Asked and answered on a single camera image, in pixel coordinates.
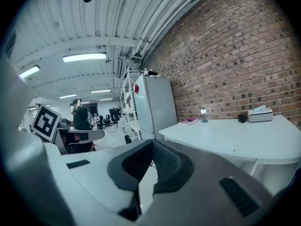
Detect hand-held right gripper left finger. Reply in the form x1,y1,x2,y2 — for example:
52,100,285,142
45,139,154,226

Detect white shelf rack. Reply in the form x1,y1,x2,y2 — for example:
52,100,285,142
119,66,142,142

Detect white ceiling pipes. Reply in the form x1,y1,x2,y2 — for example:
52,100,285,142
135,0,219,57

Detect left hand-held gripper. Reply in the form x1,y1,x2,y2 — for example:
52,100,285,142
30,103,105,155

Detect grey refrigerator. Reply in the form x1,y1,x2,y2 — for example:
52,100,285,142
133,74,178,140

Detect small lantern lamp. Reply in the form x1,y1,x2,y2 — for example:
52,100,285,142
199,106,209,123

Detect small black item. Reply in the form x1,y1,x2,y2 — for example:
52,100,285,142
143,68,161,78

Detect pink packet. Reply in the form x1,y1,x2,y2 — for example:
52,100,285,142
177,118,198,127

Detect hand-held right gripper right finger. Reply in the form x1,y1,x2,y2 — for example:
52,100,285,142
140,139,279,226

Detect grey tissue box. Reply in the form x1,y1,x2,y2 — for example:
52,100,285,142
247,105,274,123

